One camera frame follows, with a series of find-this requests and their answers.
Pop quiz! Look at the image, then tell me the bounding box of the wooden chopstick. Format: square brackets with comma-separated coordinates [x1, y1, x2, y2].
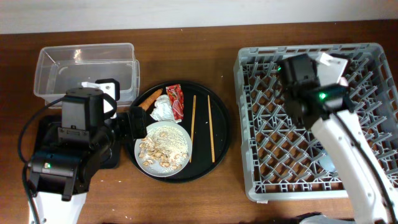
[189, 95, 197, 163]
[207, 95, 215, 163]

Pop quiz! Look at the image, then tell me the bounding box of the blue plastic cup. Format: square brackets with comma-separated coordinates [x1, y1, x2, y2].
[318, 149, 336, 173]

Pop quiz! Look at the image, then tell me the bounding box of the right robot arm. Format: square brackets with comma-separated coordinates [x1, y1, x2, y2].
[277, 53, 397, 223]

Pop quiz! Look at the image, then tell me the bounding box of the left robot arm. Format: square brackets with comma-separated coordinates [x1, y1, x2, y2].
[22, 87, 147, 223]

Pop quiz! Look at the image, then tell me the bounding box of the grey dishwasher rack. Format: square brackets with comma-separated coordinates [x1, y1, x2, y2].
[233, 43, 397, 203]

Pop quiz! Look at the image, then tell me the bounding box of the orange carrot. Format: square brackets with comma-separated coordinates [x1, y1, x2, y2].
[139, 89, 163, 111]

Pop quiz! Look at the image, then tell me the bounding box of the black rectangular tray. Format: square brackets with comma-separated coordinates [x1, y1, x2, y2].
[34, 115, 121, 169]

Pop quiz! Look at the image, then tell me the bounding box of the crumpled white napkin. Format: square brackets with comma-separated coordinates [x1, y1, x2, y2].
[150, 95, 182, 123]

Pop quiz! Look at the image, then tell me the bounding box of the grey plate with food scraps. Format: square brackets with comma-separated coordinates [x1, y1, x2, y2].
[133, 121, 192, 177]

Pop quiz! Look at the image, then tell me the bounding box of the red snack wrapper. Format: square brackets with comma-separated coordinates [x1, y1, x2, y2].
[166, 84, 184, 120]

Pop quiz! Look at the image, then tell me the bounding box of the black round tray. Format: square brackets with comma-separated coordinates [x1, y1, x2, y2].
[132, 80, 231, 184]

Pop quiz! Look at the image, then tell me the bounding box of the clear plastic bin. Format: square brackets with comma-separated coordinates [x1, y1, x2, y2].
[34, 43, 140, 107]

